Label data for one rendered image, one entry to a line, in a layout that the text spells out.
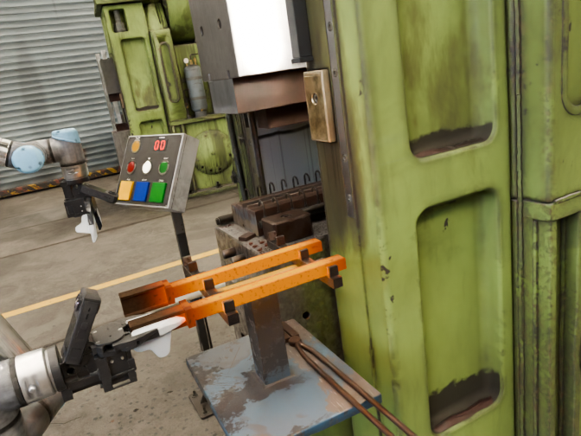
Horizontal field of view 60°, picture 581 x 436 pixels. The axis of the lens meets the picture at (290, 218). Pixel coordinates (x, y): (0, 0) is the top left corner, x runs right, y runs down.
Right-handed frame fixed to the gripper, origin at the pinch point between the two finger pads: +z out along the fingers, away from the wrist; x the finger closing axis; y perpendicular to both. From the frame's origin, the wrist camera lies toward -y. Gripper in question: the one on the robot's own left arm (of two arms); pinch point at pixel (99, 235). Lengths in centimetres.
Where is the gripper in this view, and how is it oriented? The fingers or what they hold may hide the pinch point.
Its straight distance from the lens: 176.7
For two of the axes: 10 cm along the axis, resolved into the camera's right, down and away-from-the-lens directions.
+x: 2.3, 2.5, -9.4
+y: -9.6, 2.0, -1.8
